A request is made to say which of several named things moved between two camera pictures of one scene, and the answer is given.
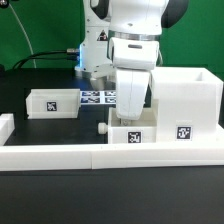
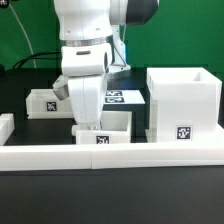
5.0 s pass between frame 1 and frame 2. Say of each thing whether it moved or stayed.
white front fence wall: stayed
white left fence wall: stayed
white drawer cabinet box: stayed
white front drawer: moved
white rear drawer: stayed
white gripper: moved
